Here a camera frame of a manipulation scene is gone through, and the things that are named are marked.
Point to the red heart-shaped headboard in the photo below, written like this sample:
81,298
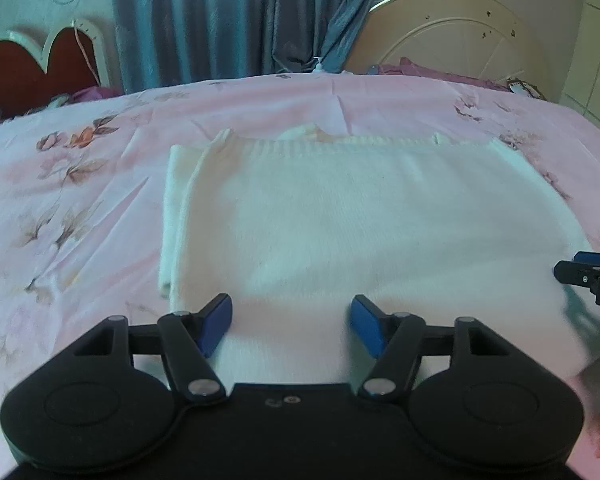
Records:
20,70

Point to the purple pillow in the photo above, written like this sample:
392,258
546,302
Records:
92,94

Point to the white pump bottle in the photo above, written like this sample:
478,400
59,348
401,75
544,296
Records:
319,67

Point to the pink floral bedsheet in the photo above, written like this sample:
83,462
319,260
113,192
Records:
80,210

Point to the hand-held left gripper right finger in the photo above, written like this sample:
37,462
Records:
366,325

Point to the blue grey curtain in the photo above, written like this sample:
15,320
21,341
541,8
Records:
205,20

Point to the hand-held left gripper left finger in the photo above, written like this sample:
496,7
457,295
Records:
215,325

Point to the round cream board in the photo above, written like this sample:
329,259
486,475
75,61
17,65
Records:
455,45

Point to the cartoon print cushion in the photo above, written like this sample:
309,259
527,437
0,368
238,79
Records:
525,89

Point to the white knit sweater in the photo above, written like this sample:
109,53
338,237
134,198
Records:
355,230

